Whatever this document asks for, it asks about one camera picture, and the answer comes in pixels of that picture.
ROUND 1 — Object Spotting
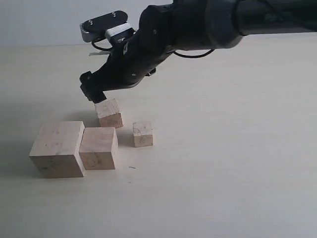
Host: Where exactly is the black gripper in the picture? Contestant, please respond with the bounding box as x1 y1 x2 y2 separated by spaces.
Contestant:
80 4 175 104

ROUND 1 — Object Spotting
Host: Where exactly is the third largest wooden cube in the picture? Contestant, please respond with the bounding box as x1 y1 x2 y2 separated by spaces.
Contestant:
95 99 123 128

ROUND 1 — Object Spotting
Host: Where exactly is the second largest wooden cube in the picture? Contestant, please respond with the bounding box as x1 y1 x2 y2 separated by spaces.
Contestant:
79 127 118 170

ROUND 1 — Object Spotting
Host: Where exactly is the smallest wooden cube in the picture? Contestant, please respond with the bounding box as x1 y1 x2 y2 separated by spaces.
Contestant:
133 121 154 147

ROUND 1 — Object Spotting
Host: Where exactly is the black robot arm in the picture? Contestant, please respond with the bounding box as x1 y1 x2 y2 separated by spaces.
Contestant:
80 0 317 103

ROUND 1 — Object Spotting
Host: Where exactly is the black camera cable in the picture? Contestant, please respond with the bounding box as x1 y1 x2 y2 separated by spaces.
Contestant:
91 39 215 59

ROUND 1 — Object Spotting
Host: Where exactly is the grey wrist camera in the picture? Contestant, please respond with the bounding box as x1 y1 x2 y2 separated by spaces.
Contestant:
80 10 135 43

